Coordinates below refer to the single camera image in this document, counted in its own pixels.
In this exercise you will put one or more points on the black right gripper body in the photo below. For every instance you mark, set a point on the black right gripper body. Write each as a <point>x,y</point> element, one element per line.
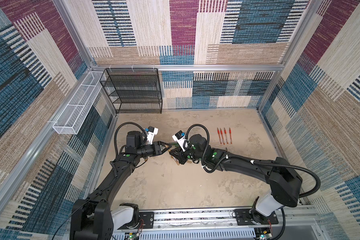
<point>187,155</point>

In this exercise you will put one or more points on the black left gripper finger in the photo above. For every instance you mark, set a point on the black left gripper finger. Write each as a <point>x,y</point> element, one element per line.
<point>163,144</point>
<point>162,150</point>

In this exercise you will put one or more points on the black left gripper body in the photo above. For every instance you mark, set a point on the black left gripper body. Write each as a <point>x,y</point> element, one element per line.
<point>155,153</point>

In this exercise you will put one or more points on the tan marker pen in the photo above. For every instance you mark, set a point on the tan marker pen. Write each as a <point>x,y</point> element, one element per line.
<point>177,161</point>

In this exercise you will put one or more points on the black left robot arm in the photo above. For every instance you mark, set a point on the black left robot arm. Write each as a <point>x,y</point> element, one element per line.
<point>92,218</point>

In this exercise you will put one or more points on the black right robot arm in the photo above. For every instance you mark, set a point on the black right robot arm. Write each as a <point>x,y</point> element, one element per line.
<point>285,183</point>

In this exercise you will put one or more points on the black mesh shelf rack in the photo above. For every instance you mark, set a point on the black mesh shelf rack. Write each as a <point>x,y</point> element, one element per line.
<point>133,90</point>

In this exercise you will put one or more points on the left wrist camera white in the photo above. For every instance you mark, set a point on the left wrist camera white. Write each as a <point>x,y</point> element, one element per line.
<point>151,132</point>

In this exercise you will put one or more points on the white wire mesh basket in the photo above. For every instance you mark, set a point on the white wire mesh basket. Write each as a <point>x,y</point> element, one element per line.
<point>75,112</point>

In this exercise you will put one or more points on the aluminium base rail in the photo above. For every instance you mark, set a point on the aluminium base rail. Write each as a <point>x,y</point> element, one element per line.
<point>300,223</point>

